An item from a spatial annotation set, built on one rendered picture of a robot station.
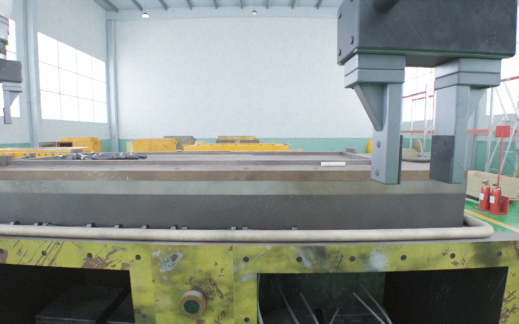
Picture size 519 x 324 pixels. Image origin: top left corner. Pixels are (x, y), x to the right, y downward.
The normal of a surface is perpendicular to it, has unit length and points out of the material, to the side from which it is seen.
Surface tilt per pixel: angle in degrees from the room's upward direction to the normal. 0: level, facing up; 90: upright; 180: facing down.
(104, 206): 90
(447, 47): 90
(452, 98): 90
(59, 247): 90
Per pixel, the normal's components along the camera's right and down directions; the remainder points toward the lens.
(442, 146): -1.00, 0.00
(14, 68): 0.69, 0.07
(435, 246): -0.02, 0.11
